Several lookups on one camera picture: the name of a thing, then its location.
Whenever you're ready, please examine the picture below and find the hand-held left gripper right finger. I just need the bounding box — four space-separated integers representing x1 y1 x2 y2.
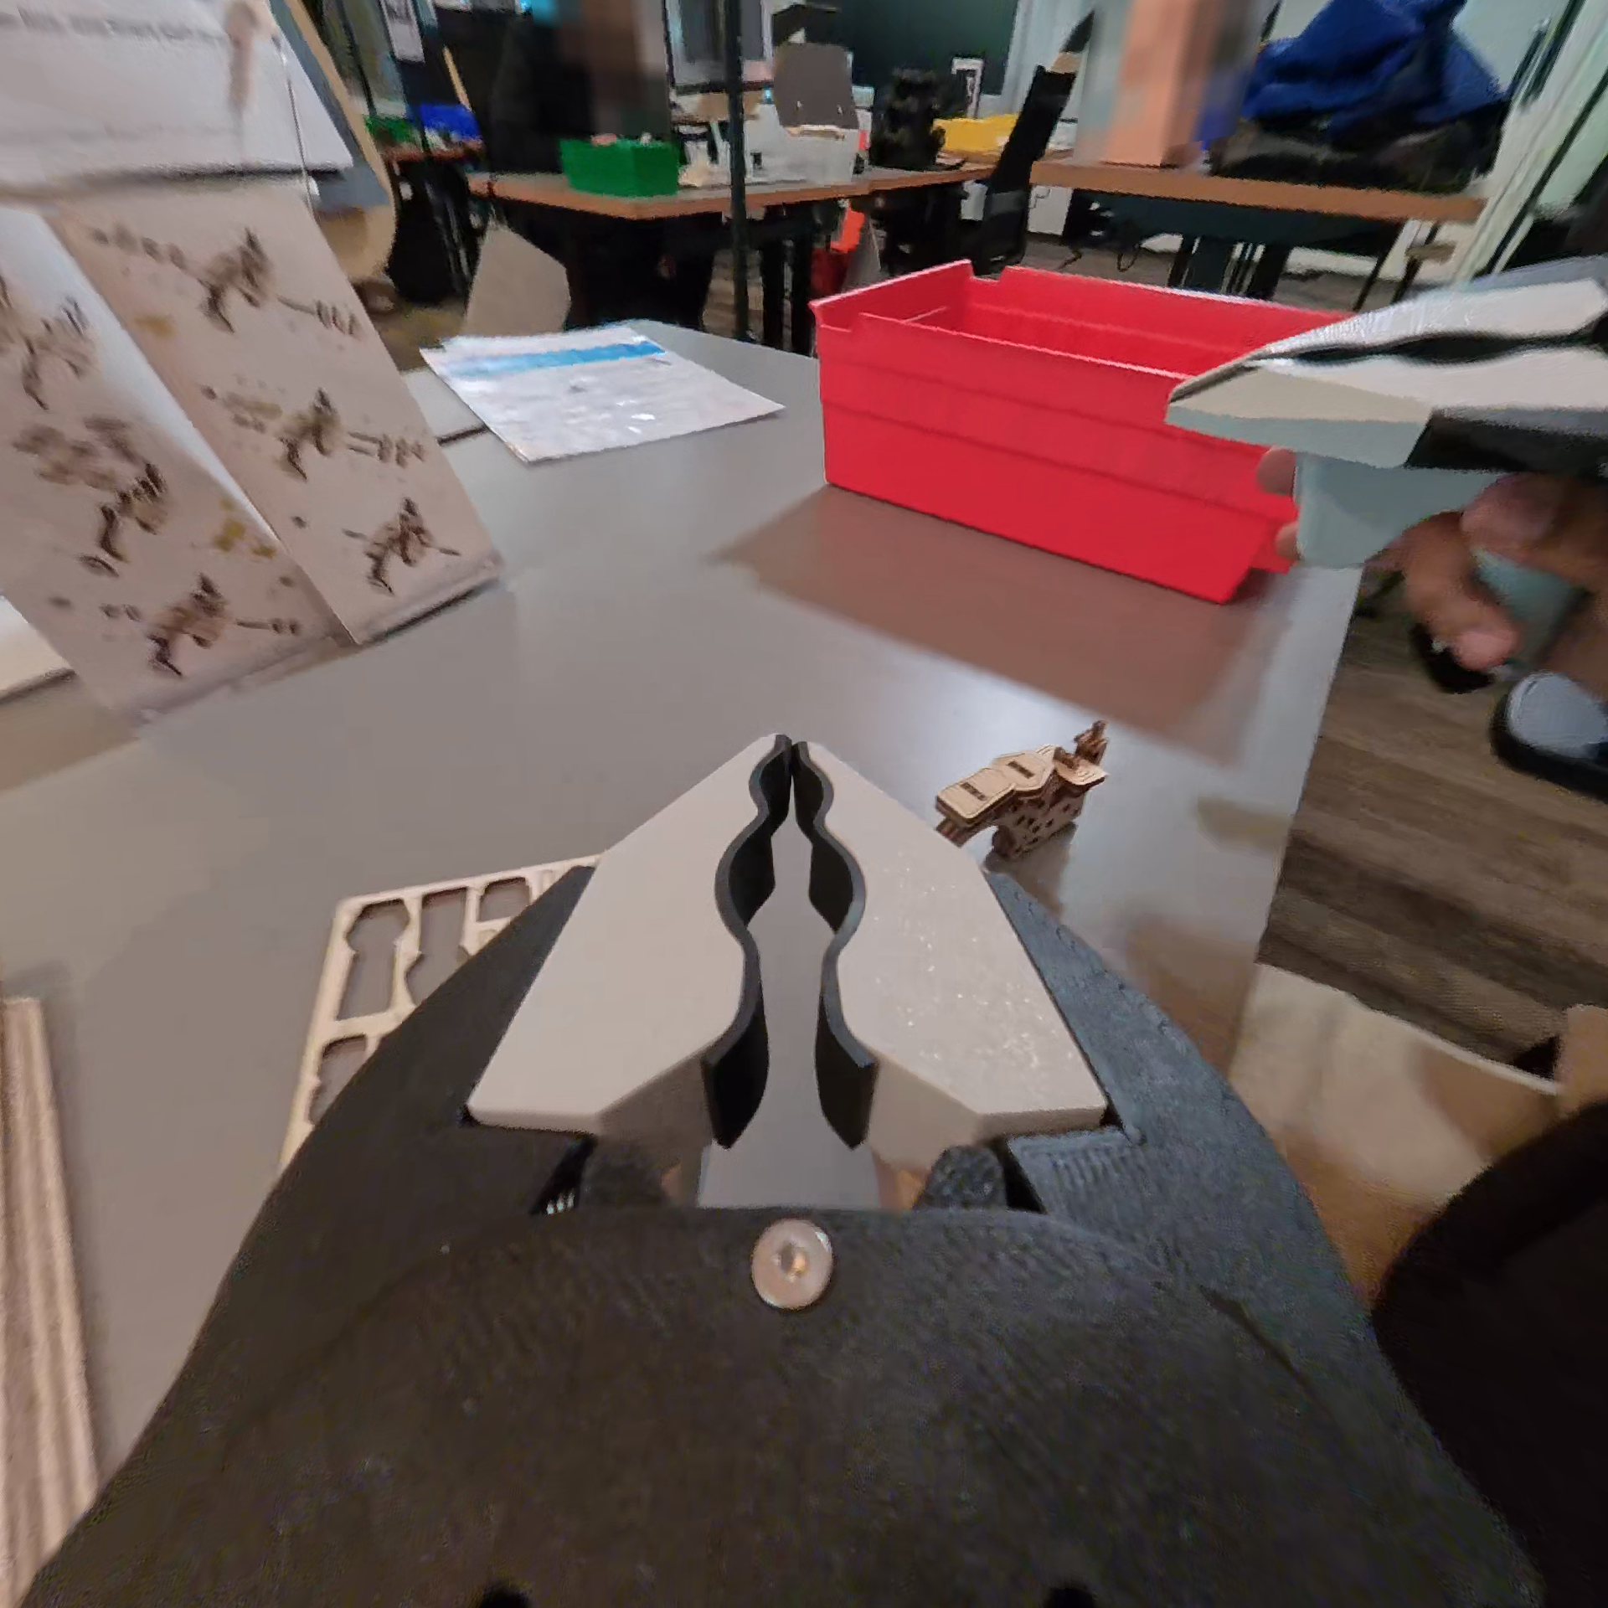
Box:
795 743 1113 1195

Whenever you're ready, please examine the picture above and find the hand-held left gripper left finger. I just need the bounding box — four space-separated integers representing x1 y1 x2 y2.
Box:
465 735 801 1203

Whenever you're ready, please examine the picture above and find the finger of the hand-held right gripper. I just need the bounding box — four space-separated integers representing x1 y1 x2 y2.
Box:
1257 253 1608 374
1164 341 1608 472

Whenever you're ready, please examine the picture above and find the small wooden animal model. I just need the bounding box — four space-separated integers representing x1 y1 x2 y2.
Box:
935 720 1113 864

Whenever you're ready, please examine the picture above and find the grey desk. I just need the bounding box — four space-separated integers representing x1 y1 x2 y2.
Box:
0 320 1366 1495

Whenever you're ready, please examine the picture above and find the person's right hand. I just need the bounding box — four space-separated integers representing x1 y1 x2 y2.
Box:
1257 445 1608 673

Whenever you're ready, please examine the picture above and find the wooden background table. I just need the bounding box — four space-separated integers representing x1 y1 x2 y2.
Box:
469 162 1008 341
1026 154 1489 305

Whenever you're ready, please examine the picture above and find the blue jacket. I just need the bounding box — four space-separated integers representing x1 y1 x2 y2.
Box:
1238 0 1512 178

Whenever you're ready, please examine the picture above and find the red plastic bin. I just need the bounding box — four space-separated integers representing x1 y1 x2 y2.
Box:
808 259 1357 609

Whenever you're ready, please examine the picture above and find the person's grey shoe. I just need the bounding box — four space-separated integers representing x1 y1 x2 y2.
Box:
1490 670 1608 804

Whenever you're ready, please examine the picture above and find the black office chair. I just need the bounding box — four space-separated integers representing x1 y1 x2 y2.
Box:
988 65 1083 275

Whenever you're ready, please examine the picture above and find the cardboard box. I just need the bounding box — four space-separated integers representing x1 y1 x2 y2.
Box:
1228 963 1608 1304

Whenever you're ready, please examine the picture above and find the black bag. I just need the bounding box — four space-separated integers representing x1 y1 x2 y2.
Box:
872 69 952 173

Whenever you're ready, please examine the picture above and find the grey cardboard panel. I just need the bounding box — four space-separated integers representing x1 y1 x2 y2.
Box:
772 43 866 132

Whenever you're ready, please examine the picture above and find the black metal pole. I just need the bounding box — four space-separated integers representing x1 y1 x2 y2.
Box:
721 0 759 345

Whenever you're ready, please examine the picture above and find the printed paper sheet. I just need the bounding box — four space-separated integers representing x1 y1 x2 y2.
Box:
418 323 788 464

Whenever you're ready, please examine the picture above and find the pale ribbed board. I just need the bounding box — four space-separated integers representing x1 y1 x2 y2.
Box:
0 999 100 1555

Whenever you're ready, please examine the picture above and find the laser-cut plywood sheet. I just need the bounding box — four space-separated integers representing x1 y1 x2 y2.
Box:
50 189 507 646
0 207 345 727

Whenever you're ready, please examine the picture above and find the person's black sweater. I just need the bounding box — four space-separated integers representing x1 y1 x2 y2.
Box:
1374 1103 1608 1608

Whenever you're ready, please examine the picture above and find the green plastic bin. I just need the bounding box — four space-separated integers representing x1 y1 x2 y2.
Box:
557 134 684 202

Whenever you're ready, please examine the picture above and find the white instruction sheet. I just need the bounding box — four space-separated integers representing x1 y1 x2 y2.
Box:
0 0 357 194

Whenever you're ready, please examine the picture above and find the empty plywood cutout frame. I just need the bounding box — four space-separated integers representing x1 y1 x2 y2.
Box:
278 855 608 1172

